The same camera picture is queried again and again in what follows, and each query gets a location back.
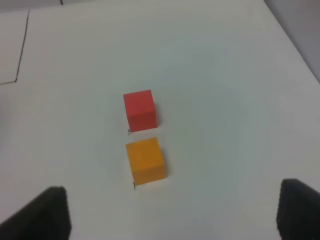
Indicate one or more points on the orange cube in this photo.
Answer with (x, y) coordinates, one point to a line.
(146, 161)

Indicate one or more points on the red cube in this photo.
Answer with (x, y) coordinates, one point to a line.
(140, 110)

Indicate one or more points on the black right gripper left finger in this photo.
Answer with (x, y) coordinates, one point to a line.
(46, 217)

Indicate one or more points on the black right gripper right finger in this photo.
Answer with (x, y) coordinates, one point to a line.
(298, 212)

